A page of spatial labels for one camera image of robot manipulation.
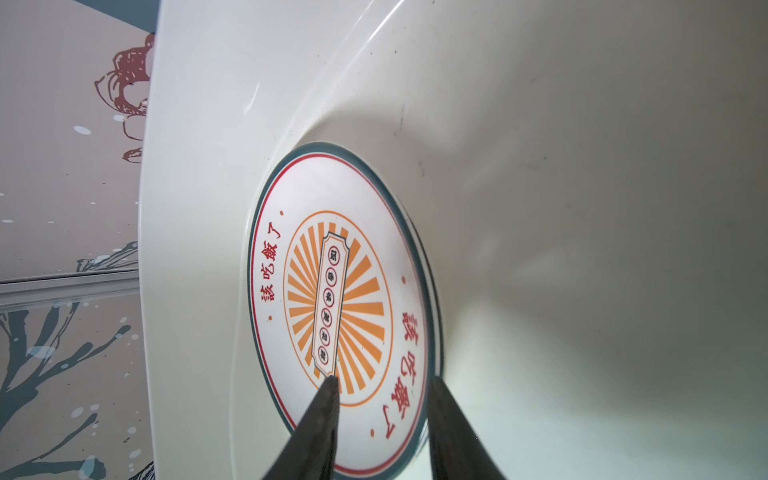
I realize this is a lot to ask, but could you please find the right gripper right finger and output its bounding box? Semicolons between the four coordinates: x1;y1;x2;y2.
427;377;504;480

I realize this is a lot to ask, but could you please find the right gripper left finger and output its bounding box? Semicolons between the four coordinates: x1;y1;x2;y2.
264;376;340;480

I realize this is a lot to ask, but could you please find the orange sunburst plate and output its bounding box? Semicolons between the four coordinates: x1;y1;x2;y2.
248;142;443;479

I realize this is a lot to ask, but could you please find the white plastic bin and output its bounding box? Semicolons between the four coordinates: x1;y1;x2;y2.
139;1;767;479

